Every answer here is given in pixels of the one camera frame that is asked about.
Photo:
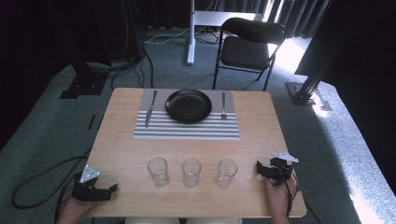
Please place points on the silver table knife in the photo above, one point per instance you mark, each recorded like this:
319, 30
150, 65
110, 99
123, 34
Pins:
150, 110

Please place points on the grey curtain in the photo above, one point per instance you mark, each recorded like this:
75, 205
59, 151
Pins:
274, 15

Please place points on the grey striped placemat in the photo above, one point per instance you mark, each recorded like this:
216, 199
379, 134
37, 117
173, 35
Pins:
186, 129

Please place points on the black round plate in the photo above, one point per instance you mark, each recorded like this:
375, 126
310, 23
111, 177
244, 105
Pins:
188, 105

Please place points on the black folding chair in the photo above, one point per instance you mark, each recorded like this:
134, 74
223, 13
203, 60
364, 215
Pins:
246, 51

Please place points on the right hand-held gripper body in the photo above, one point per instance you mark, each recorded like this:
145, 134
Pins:
280, 166

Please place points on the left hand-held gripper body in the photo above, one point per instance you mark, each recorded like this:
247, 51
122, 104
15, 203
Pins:
84, 188

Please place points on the silver fork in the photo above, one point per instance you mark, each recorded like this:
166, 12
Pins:
223, 107

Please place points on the black strip on floor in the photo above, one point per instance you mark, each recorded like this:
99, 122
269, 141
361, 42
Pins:
91, 122

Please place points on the black slanted metal stand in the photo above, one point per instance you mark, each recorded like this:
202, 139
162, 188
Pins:
306, 90

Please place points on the white desk leg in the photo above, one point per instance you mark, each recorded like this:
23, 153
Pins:
191, 34

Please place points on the person's left hand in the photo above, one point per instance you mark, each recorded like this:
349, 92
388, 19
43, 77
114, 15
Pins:
72, 211

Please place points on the silver floor bracket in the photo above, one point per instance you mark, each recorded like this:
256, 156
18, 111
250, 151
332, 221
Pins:
322, 101

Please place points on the clear drinking glass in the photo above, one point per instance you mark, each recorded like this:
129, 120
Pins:
158, 171
226, 173
191, 172

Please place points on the person's right hand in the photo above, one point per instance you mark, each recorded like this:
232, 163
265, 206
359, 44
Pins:
277, 199

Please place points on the black metal stand with base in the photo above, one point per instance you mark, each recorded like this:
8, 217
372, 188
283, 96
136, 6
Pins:
85, 77

